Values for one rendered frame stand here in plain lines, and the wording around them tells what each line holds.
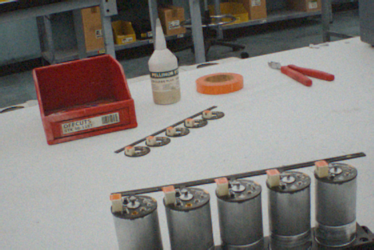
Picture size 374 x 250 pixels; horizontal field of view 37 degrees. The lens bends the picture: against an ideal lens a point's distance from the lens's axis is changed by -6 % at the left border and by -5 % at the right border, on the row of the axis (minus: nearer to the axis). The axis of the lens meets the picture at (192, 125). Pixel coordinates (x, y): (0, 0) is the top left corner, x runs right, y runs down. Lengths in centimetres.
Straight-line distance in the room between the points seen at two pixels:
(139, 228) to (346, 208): 11
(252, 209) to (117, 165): 24
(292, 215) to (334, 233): 3
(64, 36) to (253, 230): 455
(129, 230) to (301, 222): 9
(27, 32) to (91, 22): 62
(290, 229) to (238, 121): 29
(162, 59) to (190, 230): 39
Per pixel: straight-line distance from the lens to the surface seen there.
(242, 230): 31
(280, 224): 31
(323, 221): 33
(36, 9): 266
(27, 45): 477
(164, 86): 67
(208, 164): 50
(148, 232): 30
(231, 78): 73
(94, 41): 445
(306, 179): 31
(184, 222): 30
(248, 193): 30
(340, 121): 58
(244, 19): 491
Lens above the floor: 95
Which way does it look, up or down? 19 degrees down
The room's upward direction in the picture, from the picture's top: 6 degrees counter-clockwise
